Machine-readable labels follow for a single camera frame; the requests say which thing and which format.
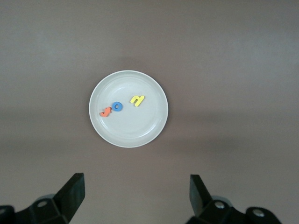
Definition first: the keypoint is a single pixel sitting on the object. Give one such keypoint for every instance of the beige round plate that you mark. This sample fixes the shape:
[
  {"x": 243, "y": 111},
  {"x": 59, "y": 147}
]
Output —
[{"x": 130, "y": 126}]

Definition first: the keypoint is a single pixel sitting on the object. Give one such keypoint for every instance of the orange foam letter f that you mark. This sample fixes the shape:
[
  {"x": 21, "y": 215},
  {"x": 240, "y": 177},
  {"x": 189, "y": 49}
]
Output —
[{"x": 105, "y": 113}]

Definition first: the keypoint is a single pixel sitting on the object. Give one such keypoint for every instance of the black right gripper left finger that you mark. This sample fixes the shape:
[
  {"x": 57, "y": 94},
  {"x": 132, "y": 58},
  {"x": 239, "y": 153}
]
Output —
[{"x": 70, "y": 198}]

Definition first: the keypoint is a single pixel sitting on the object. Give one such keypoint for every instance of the brown table cover mat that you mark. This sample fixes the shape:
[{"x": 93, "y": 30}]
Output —
[{"x": 210, "y": 46}]

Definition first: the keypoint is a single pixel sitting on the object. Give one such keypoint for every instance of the blue foam letter o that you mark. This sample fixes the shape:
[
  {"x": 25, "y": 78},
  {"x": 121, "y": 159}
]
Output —
[{"x": 113, "y": 106}]

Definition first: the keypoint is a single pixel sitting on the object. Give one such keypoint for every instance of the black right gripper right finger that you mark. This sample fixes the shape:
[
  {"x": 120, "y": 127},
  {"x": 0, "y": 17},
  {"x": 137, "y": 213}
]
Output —
[{"x": 201, "y": 203}]

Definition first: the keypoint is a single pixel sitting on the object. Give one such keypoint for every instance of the yellow foam letter h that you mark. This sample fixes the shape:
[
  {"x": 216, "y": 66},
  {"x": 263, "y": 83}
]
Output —
[{"x": 137, "y": 100}]

